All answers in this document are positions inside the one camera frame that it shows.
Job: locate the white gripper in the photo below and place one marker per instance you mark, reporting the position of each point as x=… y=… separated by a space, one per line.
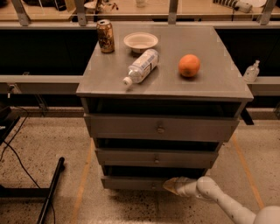
x=185 y=189

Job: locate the grey wooden drawer cabinet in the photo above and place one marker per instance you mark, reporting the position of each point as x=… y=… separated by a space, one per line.
x=217 y=90

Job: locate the grey top drawer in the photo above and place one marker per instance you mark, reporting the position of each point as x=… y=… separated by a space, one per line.
x=161 y=127

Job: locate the grey drawer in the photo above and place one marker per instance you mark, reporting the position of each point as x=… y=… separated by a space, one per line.
x=161 y=127
x=156 y=158
x=144 y=178

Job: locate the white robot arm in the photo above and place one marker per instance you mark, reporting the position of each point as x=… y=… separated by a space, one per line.
x=205 y=188

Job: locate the grey bottom drawer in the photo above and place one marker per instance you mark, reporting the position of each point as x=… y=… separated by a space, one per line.
x=144 y=178

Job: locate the clear plastic water bottle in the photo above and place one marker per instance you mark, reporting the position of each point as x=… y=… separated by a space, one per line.
x=141 y=67

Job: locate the white shallow bowl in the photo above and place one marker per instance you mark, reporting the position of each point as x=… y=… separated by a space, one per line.
x=139 y=42

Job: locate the clear hand sanitizer bottle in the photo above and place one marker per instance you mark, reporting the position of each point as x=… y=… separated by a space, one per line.
x=252 y=72

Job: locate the black stand leg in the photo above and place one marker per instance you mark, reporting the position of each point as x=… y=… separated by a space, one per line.
x=46 y=194

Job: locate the gold soda can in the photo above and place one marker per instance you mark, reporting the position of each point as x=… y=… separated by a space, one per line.
x=105 y=36

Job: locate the grey middle drawer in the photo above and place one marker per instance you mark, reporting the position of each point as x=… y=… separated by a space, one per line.
x=156 y=158

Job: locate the orange fruit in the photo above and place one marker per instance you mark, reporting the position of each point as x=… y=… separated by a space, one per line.
x=189 y=65

